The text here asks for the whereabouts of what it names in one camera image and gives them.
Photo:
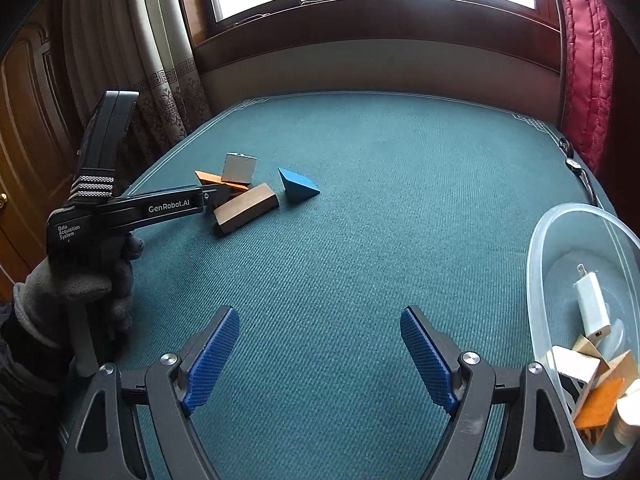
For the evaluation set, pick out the long brown wooden block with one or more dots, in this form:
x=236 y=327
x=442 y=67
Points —
x=245 y=205

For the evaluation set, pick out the white wall charger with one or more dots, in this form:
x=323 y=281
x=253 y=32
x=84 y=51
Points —
x=590 y=305

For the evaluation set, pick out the white triangular wooden block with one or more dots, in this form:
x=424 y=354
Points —
x=239 y=169

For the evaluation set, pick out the person's left forearm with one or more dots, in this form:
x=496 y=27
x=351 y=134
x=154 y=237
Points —
x=25 y=400

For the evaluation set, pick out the tan wooden block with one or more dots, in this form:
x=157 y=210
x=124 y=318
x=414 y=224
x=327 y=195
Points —
x=585 y=345

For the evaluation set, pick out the brown wooden wedge block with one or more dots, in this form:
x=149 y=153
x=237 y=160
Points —
x=620 y=365

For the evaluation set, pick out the whitewashed rectangular wooden block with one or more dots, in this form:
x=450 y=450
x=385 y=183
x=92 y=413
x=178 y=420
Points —
x=575 y=365

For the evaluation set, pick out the large orange striped wooden block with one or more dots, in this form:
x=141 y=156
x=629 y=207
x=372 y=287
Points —
x=600 y=402

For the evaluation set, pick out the cream threaded plastic fitting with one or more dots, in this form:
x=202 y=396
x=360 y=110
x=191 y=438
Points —
x=630 y=415

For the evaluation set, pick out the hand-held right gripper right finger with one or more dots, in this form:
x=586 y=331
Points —
x=425 y=360

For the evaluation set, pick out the wooden window frame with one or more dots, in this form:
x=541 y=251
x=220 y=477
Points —
x=375 y=25

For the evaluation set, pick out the blue triangular wooden block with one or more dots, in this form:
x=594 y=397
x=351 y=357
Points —
x=297 y=187

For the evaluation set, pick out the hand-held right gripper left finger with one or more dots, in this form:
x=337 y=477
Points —
x=212 y=360

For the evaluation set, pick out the clear plastic container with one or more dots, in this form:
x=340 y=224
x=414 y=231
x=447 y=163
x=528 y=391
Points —
x=550 y=270

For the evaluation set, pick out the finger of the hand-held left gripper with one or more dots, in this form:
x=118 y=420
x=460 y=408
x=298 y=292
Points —
x=217 y=194

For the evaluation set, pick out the person's left hand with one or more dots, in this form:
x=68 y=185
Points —
x=40 y=290

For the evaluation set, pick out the green tablecloth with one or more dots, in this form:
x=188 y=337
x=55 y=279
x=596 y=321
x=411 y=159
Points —
x=375 y=210

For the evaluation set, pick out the beige patterned curtain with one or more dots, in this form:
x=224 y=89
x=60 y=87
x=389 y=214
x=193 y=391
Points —
x=150 y=60

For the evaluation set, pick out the small orange striped wooden block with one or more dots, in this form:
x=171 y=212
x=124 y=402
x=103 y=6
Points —
x=207 y=177

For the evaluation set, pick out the red quilted curtain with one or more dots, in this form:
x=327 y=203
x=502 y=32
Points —
x=585 y=60

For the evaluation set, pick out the brown wooden door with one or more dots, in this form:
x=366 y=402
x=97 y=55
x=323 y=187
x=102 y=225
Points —
x=30 y=135

